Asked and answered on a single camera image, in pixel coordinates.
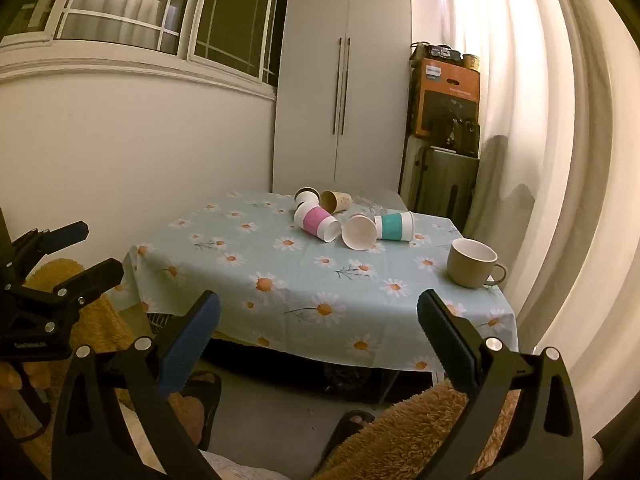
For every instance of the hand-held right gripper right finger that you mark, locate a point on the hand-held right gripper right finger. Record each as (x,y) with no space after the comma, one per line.
(446,342)

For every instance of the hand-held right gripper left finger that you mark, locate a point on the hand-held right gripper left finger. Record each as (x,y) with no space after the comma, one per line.
(192,342)

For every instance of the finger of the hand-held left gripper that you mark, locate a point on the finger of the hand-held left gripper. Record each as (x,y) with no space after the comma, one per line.
(96,277)
(65,234)

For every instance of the teal banded white cup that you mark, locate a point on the teal banded white cup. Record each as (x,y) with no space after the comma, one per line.
(395,226)

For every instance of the plain white paper cup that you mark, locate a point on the plain white paper cup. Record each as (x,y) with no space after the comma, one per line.
(359,232)

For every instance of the clear plastic cup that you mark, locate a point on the clear plastic cup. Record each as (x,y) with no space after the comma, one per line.
(369,204)

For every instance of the pink banded white cup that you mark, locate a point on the pink banded white cup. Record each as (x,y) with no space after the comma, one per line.
(315,221)

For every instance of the tan paper cup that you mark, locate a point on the tan paper cup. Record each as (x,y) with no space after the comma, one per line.
(337,201)

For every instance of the dark brown paper cup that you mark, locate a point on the dark brown paper cup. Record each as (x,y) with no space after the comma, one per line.
(307,194)

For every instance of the black slipper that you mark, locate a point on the black slipper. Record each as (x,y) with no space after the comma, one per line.
(209,395)
(350,425)

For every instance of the beige ceramic mug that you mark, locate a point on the beige ceramic mug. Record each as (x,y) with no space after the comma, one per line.
(470,265)

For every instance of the fuzzy brown garment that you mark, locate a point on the fuzzy brown garment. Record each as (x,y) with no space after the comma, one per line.
(410,435)

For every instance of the daisy print blue tablecloth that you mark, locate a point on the daisy print blue tablecloth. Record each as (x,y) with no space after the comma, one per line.
(300,280)

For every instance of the grey green suitcase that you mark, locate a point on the grey green suitcase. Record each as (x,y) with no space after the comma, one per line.
(435,185)

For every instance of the cream curtain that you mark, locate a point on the cream curtain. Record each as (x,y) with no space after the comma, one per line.
(550,135)

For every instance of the white framed window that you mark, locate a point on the white framed window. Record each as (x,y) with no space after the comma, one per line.
(150,15)

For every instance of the orange cardboard box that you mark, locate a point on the orange cardboard box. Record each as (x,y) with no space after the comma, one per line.
(445,95)

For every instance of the white two-door wardrobe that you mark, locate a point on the white two-door wardrobe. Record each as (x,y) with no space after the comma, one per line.
(345,85)

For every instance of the gold tin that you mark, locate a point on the gold tin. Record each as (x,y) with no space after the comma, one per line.
(470,62)

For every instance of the black device on box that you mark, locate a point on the black device on box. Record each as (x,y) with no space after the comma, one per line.
(440,52)

